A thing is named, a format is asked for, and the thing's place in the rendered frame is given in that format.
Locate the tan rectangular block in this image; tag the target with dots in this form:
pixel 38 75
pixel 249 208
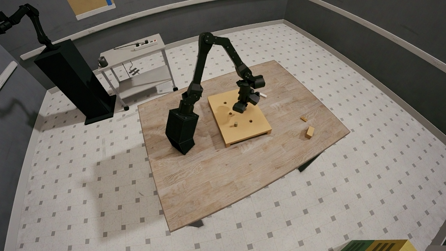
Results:
pixel 309 132

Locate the tan wooden board with holes and pegs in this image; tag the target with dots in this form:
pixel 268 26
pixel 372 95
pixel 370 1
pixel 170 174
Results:
pixel 235 126

